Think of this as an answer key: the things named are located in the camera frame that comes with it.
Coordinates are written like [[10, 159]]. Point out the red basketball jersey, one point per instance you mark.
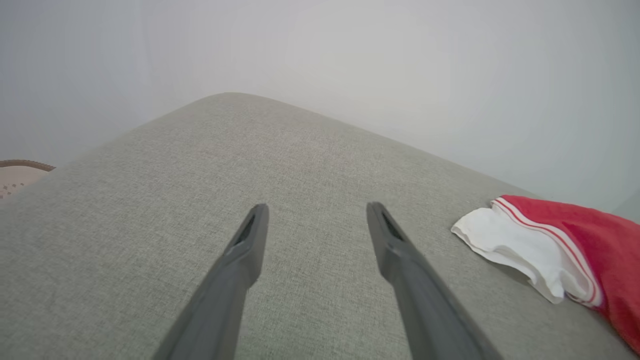
[[600, 240]]

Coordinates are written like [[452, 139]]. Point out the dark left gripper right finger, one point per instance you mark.
[[425, 300]]

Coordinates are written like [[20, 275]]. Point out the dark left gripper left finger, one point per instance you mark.
[[225, 295]]

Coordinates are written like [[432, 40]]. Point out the beige laundry basket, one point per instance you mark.
[[17, 177]]

